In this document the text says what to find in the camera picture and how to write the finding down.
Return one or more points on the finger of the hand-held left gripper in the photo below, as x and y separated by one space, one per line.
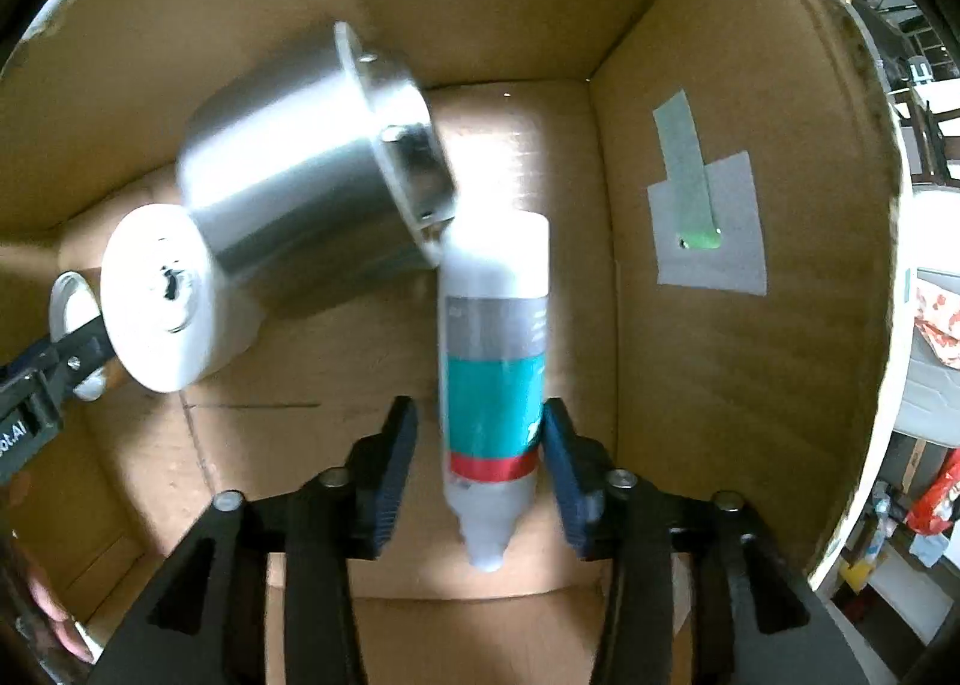
71 355

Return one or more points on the white cylinder roll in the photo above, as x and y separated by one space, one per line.
161 302

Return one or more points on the person's left hand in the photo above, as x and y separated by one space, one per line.
52 610

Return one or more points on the green tape strip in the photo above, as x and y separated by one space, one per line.
686 167

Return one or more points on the dark wooden chair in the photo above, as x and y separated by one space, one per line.
926 130

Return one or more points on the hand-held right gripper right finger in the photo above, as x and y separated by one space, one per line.
564 482

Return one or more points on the large shiny metal pot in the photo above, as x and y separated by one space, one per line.
292 175

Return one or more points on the white tube with teal label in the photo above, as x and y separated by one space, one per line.
493 370

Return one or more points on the red snack packet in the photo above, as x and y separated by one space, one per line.
937 497

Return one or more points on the white table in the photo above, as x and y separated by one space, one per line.
930 400

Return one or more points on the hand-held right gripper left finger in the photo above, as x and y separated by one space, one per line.
391 475

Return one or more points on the green tape white label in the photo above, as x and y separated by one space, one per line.
731 235

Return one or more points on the red and white printed bag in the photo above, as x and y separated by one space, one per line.
937 317

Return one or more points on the small metal cup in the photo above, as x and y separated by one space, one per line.
69 298

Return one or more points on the brown cardboard box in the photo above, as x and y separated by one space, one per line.
525 17

